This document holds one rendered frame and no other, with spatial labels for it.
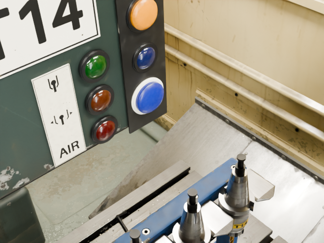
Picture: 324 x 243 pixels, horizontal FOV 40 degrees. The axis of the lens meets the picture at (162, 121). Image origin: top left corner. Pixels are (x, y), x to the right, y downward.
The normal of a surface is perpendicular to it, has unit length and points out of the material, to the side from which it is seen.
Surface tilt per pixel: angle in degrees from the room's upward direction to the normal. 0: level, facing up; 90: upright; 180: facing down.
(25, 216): 90
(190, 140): 25
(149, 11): 87
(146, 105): 91
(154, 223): 0
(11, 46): 90
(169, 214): 0
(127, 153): 0
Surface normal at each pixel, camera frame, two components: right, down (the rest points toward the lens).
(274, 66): -0.76, 0.44
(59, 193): -0.04, -0.76
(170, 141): -0.34, -0.51
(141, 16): 0.60, 0.49
